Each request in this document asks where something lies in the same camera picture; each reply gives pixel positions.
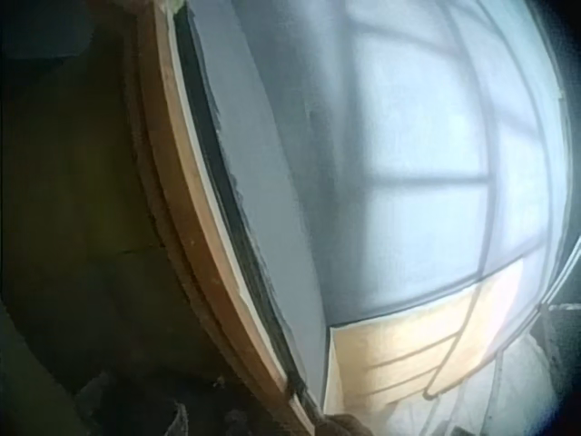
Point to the white drop sheet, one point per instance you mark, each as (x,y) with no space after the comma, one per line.
(490,399)

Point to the wooden door frame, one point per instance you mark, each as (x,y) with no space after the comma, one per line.
(213,254)

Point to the person's right hand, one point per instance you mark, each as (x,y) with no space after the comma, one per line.
(341,426)

